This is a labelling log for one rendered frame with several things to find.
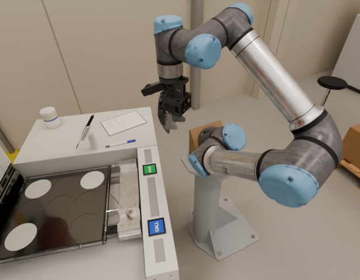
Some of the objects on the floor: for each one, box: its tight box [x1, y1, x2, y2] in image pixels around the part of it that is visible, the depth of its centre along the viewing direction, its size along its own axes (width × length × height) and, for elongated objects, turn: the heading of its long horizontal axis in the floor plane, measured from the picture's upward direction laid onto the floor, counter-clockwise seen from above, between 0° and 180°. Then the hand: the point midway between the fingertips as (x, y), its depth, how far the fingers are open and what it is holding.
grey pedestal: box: [181, 142, 261, 261], centre depth 149 cm, size 51×44×82 cm
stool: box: [317, 76, 348, 116], centre depth 263 cm, size 47×45×56 cm
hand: (168, 127), depth 80 cm, fingers closed
